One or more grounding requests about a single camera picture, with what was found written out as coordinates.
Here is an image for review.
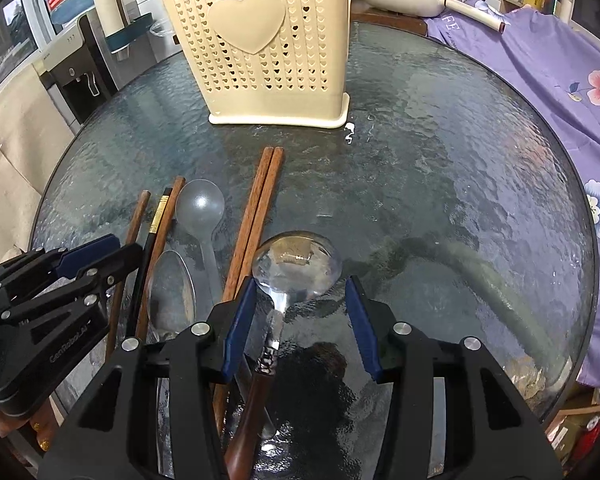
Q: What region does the white frying pan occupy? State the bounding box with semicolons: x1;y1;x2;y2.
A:
356;0;506;33

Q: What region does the cream perforated utensil holder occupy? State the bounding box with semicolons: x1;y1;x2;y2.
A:
152;0;352;128

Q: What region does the water dispenser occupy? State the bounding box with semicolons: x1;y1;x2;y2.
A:
37;12;120;131

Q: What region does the large spoon with wooden handle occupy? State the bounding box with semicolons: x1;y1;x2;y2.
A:
223;231;342;480

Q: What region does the black chopstick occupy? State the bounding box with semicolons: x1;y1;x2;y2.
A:
125;187;174;338

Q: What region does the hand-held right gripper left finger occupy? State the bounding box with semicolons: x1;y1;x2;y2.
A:
37;276;258;480

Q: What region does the paper towel roll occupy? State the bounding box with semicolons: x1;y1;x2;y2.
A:
94;0;131;37

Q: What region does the teal paper towel holder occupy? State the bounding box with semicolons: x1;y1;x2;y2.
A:
105;14;157;57

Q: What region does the glass sliding window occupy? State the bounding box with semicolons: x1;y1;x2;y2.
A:
0;0;39;102

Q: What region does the cardboard box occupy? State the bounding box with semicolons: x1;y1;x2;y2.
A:
545;389;600;461

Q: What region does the small metal spoon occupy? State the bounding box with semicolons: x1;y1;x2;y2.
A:
147;250;197;343

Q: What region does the clear plastic spoon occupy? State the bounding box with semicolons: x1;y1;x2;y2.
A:
175;179;278;440

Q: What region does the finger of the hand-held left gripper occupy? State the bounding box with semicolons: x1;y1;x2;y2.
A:
0;234;122;307
0;245;146;332

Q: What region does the purple floral cloth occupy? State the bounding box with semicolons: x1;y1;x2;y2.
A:
425;0;600;391

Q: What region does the beige cloth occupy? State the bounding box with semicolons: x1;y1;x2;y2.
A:
0;65;77;261

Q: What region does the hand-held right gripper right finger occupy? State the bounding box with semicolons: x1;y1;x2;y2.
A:
344;275;564;480

